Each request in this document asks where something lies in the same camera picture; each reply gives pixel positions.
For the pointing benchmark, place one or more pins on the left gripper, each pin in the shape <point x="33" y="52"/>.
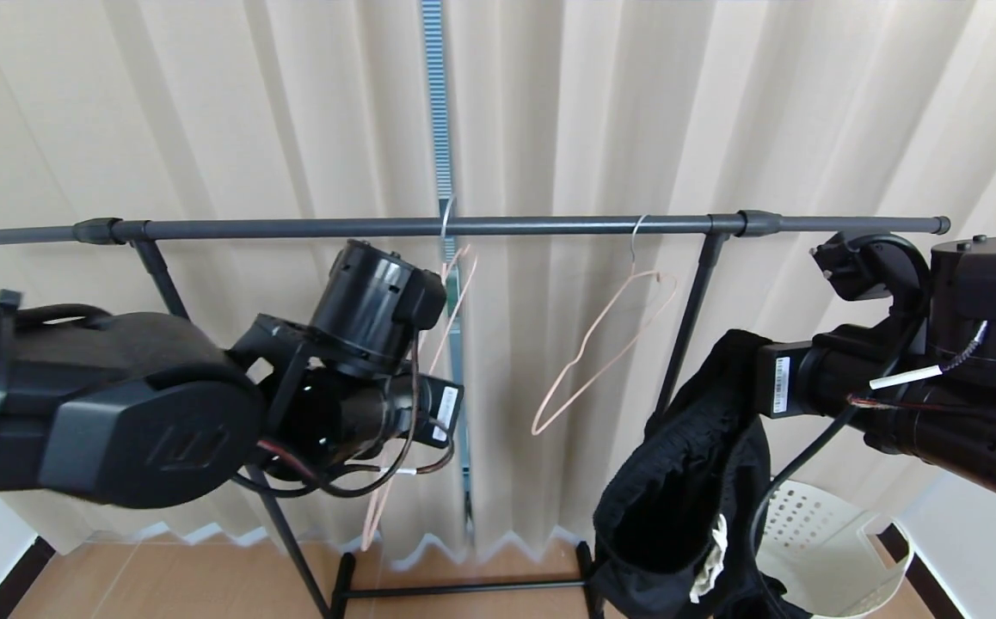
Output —
<point x="360" y="417"/>

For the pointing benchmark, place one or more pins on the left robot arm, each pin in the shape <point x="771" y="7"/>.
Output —
<point x="119" y="404"/>

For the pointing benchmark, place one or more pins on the black clothes rack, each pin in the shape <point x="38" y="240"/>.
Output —
<point x="550" y="226"/>

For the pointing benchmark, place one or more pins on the beige curtain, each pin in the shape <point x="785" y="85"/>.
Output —
<point x="205" y="129"/>

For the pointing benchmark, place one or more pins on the pink clothes hanger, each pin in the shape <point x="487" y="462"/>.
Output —
<point x="368" y="540"/>
<point x="633" y="254"/>

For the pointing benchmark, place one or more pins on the black shorts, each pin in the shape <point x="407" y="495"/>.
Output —
<point x="679" y="499"/>

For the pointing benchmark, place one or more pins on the white laundry basket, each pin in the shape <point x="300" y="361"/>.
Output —
<point x="842" y="550"/>

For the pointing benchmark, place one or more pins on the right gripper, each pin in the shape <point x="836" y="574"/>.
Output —
<point x="937" y="430"/>

